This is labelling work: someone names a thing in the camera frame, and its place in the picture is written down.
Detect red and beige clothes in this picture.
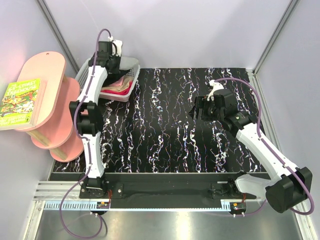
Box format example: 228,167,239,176
100,75,134,96

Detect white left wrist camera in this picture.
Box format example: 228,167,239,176
108,37,123,57

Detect left orange connector board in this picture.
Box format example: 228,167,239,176
97,199,111,209

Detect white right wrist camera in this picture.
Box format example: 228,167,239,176
207,79,224,102

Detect pink tiered wooden shelf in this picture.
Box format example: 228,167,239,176
17,51,84,163

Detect orange connector board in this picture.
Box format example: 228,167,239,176
97,199,111,209
230,202,247,212

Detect aluminium frame rail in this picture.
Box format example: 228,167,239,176
33,181,77,201

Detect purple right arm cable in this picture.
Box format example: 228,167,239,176
214,77,315,217

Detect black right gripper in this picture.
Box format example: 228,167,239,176
187,95,224,122

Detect black t shirt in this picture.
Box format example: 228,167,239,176
102,69,130,87

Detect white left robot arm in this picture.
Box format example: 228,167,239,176
69,40,123,198

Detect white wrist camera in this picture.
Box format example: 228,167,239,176
108,37,123,57
207,79,224,102

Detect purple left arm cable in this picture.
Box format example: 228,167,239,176
58,28,113,238

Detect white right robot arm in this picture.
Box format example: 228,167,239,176
189,88,313,213

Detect white plastic laundry basket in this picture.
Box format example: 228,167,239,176
75,56,140,102

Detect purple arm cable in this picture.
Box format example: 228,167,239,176
58,28,113,238
214,77,315,217

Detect right orange connector board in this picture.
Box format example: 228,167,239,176
230,202,247,212

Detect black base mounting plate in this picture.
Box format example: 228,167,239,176
79,173,242,211

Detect grey t shirt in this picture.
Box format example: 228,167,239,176
119,56,139,71

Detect green treehouse book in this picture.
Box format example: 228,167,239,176
0,78,47,131

